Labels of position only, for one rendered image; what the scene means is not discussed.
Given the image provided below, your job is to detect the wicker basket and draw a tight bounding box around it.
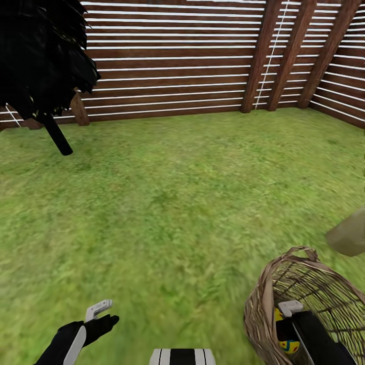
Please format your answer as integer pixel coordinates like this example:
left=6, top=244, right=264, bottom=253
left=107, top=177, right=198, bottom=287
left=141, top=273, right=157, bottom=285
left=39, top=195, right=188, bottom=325
left=243, top=245, right=365, bottom=365

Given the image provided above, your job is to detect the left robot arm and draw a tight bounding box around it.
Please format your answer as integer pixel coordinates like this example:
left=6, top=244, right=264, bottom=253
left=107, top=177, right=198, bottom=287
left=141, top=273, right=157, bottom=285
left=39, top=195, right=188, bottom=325
left=34, top=300, right=119, bottom=365

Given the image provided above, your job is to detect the easter egg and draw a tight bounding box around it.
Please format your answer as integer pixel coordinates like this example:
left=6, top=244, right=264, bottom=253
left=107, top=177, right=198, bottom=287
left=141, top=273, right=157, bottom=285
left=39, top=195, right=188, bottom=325
left=274, top=307, right=301, bottom=354

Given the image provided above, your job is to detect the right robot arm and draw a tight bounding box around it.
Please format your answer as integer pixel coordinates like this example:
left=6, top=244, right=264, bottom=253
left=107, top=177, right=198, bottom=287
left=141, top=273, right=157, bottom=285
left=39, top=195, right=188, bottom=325
left=276, top=299, right=357, bottom=365

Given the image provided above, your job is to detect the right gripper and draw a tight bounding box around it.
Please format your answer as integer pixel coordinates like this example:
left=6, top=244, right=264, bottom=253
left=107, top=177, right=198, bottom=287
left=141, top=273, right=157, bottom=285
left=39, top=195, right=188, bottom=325
left=276, top=317, right=299, bottom=342

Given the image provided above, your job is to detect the robot trunk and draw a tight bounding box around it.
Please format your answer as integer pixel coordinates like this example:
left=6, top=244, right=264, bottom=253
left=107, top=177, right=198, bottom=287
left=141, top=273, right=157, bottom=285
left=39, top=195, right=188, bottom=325
left=149, top=348, right=216, bottom=365

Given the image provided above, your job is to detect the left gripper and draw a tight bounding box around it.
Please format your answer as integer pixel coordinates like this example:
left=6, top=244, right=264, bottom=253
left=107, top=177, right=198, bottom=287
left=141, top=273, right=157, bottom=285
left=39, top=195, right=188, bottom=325
left=89, top=315, right=119, bottom=344

